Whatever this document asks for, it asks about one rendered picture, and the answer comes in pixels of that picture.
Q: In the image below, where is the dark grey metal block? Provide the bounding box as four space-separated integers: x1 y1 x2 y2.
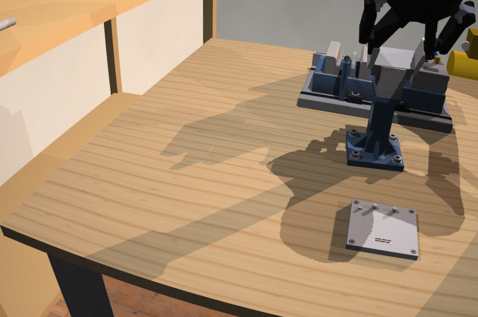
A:
370 47 415 80

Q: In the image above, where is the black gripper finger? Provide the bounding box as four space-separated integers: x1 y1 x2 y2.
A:
413 1 476 75
359 0 417 69

